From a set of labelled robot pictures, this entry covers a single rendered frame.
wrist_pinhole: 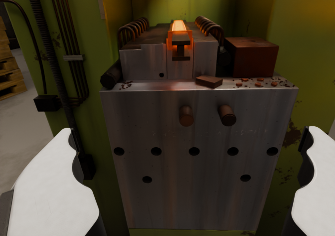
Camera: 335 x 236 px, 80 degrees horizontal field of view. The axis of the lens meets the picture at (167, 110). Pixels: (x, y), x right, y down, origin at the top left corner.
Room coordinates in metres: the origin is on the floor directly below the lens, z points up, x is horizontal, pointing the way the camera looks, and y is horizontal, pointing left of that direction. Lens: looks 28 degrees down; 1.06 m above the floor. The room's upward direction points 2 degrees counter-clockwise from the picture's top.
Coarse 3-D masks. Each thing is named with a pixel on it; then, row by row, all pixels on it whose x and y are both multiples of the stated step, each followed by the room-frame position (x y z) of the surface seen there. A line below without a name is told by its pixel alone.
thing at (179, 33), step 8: (176, 24) 0.58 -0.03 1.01; (168, 32) 0.40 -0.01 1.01; (176, 32) 0.40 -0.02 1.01; (184, 32) 0.40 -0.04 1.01; (168, 40) 0.40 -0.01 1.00; (176, 40) 0.31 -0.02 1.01; (184, 40) 0.31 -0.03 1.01; (168, 48) 0.40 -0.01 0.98; (176, 48) 0.37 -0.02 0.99; (184, 48) 0.37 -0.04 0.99; (176, 56) 0.31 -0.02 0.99; (184, 56) 0.31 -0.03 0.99
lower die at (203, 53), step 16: (144, 32) 0.67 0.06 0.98; (160, 32) 0.58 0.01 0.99; (192, 32) 0.54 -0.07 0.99; (128, 48) 0.43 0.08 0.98; (144, 48) 0.42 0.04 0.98; (160, 48) 0.42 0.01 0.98; (192, 48) 0.41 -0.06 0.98; (208, 48) 0.41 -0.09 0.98; (128, 64) 0.42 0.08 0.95; (144, 64) 0.42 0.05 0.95; (160, 64) 0.42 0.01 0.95; (176, 64) 0.42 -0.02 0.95; (192, 64) 0.41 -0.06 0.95; (208, 64) 0.41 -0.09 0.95
